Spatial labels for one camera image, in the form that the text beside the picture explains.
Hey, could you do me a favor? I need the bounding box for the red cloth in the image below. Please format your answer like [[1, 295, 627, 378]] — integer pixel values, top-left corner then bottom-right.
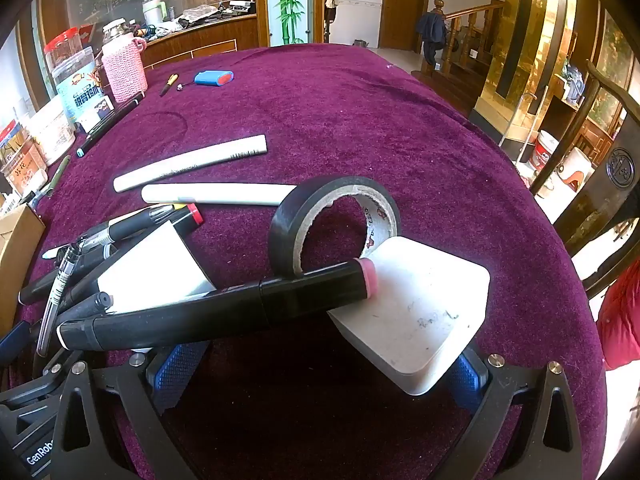
[[597, 255, 640, 371]]

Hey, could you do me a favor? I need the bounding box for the dark wooden chair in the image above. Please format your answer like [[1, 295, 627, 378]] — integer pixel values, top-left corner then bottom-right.
[[530, 60, 640, 301]]

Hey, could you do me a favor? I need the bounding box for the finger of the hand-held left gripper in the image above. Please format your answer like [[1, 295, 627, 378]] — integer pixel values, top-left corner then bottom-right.
[[0, 321, 32, 361]]

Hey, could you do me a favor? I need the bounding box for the white rounded square box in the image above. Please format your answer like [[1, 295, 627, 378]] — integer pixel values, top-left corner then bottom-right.
[[327, 236, 492, 396]]

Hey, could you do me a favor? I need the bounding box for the bamboo painted panel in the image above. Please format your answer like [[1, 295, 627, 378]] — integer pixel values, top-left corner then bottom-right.
[[267, 0, 316, 46]]

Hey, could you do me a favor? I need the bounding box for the blue lighter orange end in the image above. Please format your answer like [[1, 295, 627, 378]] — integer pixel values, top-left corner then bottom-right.
[[194, 70, 234, 86]]

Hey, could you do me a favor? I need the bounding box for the clear jar red lid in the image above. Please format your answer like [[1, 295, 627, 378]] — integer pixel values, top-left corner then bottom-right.
[[44, 27, 96, 68]]

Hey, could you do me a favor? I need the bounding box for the brown wooden door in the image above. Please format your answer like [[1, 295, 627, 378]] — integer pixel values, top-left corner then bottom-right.
[[378, 0, 433, 53]]

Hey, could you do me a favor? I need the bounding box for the white bucket red label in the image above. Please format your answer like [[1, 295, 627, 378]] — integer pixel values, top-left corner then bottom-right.
[[531, 130, 561, 171]]

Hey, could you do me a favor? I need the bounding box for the pink knitted sleeve bottle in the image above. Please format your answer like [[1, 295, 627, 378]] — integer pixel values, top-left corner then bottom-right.
[[101, 19, 148, 105]]

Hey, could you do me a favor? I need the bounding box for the white plastic jar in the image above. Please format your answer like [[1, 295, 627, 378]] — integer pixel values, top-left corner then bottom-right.
[[27, 95, 76, 166]]

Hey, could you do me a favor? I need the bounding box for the golden display cabinet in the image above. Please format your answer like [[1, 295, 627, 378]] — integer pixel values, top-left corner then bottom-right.
[[475, 0, 601, 146]]

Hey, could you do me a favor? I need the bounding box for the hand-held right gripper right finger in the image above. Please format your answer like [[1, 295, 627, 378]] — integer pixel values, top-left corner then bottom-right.
[[430, 346, 585, 480]]

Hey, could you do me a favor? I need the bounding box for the purple velvet tablecloth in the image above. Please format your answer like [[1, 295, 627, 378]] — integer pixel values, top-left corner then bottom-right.
[[30, 42, 608, 480]]

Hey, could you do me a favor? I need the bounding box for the dark hanging jacket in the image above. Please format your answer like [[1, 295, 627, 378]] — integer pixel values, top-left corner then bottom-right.
[[416, 10, 448, 46]]

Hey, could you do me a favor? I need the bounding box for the cardboard box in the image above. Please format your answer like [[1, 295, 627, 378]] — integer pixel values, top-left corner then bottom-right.
[[0, 204, 47, 336]]

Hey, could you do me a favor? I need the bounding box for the clear ballpoint pen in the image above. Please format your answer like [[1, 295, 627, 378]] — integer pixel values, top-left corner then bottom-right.
[[36, 247, 81, 356]]

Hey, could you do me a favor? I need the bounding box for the orange label clear jar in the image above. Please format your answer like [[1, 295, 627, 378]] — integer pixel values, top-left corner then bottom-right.
[[0, 132, 48, 196]]

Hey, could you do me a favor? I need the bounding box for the black marker red cap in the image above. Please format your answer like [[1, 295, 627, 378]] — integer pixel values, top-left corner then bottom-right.
[[20, 203, 204, 306]]

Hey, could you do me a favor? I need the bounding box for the white bucket orange print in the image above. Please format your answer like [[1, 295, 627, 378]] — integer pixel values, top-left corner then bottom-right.
[[555, 147, 596, 191]]

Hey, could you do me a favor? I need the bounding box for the small blue white box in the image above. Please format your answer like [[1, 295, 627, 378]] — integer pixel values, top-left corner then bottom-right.
[[75, 95, 118, 133]]

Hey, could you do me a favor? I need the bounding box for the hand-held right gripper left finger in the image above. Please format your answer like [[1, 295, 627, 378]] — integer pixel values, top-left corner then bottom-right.
[[50, 341, 210, 480]]

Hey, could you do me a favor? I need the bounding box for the plain white pen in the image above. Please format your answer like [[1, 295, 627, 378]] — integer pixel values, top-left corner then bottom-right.
[[141, 183, 298, 207]]

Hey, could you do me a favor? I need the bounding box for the white green jug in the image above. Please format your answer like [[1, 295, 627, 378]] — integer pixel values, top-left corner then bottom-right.
[[142, 0, 167, 26]]

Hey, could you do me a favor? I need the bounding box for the dark green pen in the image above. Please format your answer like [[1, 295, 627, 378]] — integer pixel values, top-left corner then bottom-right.
[[45, 155, 72, 198]]

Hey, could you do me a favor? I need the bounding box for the black gel pen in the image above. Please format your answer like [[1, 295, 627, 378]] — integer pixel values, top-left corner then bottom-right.
[[75, 205, 175, 256]]

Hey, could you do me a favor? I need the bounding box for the curved wooden counter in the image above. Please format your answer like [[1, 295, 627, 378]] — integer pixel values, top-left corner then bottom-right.
[[140, 12, 261, 68]]

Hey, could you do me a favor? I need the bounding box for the blue label plastic jar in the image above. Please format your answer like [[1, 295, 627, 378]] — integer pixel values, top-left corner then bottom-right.
[[52, 47, 108, 126]]

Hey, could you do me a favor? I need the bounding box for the black marker pink cap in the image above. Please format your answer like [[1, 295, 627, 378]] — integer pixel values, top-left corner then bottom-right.
[[56, 257, 378, 352]]

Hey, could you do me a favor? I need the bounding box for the white printed pen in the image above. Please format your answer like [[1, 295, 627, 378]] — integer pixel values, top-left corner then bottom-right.
[[113, 134, 268, 193]]

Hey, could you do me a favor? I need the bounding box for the black tape roll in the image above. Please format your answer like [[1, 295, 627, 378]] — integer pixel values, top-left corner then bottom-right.
[[267, 176, 402, 279]]

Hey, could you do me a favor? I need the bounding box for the wooden stair railing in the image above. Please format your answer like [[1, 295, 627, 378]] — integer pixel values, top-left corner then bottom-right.
[[420, 0, 506, 81]]

